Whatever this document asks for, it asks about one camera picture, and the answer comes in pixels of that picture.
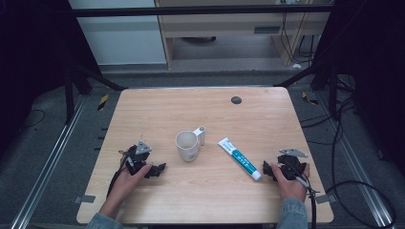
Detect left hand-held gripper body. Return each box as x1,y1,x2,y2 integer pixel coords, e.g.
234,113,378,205
118,139,153,177

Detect white cabinet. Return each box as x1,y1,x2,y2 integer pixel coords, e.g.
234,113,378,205
68,0,168,66

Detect person's right hand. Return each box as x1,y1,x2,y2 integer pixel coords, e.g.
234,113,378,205
270,162,310,203

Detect metal floor rail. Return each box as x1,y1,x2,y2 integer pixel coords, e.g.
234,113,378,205
9,94,89,229
316,92,397,229

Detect grey table bracket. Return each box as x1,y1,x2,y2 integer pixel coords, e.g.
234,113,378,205
73,195,96,204
314,194,338,205

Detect yellow and black tape strip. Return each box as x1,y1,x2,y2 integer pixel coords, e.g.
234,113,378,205
96,94,110,112
301,91,319,106

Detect white cup with handle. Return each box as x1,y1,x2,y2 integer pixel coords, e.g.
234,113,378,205
175,126,206,163

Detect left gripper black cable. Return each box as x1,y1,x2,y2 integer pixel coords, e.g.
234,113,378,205
106,149,132,198

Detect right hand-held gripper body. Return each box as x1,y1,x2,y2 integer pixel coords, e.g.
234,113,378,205
276,147,309,182

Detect person's left hand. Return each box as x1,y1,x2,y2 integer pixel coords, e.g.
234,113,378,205
108,162,154,206

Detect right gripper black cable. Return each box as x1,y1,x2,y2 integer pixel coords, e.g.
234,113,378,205
286,161,320,229

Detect black frame crossbar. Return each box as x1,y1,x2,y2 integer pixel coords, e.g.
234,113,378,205
71,4,335,18

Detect hanging black cables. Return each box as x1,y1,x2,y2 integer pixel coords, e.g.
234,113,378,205
280,0,319,66

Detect wooden desk with drawer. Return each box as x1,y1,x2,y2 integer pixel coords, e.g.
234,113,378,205
155,0,333,70

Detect black looped floor cable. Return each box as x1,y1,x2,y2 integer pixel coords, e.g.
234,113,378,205
299,74,397,229

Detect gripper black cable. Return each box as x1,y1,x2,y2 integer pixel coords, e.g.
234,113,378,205
106,149,132,198
286,161,320,229

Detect black frame strut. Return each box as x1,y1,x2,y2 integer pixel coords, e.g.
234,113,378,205
273,61,339,120
63,61,128,125

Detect white and teal toothpaste tube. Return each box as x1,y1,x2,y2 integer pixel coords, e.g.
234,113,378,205
217,136,263,182

